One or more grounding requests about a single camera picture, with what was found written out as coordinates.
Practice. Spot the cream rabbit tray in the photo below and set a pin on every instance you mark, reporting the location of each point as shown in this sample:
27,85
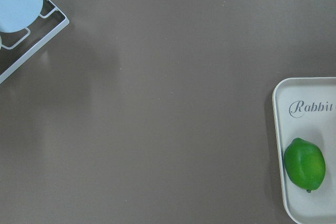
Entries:
305,108

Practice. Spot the green lime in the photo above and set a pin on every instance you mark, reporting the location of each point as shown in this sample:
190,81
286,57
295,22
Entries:
304,164

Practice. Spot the light blue cup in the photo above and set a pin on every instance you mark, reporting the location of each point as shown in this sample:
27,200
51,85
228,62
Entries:
19,14

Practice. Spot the white wire cup rack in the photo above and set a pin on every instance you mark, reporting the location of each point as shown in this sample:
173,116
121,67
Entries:
18,47

